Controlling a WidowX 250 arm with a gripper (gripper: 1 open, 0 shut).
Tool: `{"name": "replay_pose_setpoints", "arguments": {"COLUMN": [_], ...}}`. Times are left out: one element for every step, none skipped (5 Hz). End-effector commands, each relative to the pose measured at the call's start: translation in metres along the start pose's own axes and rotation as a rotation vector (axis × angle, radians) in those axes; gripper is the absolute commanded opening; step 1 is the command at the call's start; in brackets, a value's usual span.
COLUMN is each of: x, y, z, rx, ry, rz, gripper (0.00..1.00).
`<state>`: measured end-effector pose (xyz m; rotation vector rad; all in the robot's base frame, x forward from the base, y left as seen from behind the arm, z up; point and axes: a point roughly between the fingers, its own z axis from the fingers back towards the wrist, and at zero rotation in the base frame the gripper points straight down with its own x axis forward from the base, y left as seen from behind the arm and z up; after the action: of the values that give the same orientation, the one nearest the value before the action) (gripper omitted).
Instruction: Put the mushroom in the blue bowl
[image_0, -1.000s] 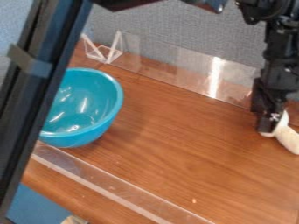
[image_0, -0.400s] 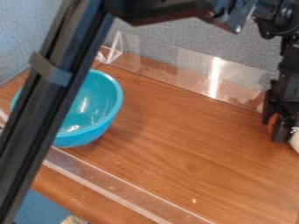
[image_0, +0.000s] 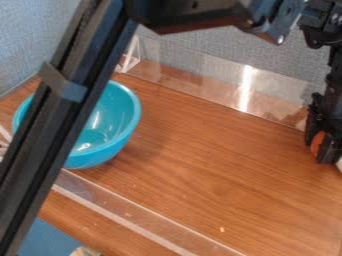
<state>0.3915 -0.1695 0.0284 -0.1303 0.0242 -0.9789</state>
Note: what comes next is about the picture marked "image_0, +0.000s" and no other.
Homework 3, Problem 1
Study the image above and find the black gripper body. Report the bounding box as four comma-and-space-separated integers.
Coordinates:
310, 75, 342, 133

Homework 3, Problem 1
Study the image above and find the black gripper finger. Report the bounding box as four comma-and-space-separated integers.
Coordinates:
305, 103, 321, 146
317, 131, 342, 164

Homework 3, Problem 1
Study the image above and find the brown white plush mushroom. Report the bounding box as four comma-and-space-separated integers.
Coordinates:
310, 131, 326, 157

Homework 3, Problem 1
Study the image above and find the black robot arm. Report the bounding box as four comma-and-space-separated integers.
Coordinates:
300, 0, 342, 164

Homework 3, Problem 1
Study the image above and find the blue plastic bowl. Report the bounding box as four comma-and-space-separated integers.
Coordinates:
11, 79, 143, 170

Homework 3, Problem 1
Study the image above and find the clear acrylic back barrier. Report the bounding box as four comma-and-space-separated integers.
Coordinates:
126, 36, 324, 131

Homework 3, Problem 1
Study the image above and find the clear acrylic barrier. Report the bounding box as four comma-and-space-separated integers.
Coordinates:
0, 73, 39, 99
126, 36, 324, 131
0, 124, 248, 256

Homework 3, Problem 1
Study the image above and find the clear acrylic front barrier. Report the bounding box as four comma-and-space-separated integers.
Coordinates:
0, 124, 248, 256

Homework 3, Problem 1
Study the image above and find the clear acrylic left barrier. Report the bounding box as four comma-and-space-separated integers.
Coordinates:
0, 73, 39, 99

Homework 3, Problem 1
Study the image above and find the clear acrylic corner bracket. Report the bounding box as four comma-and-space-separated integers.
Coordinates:
115, 36, 142, 73

